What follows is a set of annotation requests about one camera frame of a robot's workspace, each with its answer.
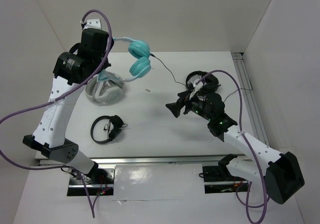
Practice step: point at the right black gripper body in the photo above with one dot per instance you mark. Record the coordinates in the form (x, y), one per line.
(195, 104)

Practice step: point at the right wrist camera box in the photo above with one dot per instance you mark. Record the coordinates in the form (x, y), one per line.
(197, 85)

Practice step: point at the small black grey headphones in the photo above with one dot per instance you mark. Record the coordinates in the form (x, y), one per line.
(113, 128)

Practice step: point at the white grey gaming headset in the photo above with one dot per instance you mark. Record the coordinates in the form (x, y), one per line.
(105, 89)

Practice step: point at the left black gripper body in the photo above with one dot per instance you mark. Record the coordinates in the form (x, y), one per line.
(102, 55)

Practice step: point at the black over-ear headphones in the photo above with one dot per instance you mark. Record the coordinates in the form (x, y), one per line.
(210, 83)

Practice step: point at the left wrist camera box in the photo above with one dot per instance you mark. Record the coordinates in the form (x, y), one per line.
(91, 23)

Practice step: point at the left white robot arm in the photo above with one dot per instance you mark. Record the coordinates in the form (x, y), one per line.
(71, 69)

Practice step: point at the teal cat-ear headphones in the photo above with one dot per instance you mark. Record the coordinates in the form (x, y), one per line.
(140, 50)

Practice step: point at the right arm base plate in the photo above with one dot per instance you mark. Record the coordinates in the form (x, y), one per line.
(215, 182)

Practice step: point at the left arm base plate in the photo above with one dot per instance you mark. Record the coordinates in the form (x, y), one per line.
(102, 185)

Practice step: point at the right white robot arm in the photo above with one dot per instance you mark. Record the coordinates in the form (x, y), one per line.
(281, 172)

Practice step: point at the aluminium front rail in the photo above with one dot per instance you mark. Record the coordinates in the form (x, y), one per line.
(150, 160)

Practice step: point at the aluminium side rail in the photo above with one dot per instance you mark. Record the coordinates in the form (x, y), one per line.
(249, 98)

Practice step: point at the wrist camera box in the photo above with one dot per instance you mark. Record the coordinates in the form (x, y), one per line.
(197, 85)
(91, 23)

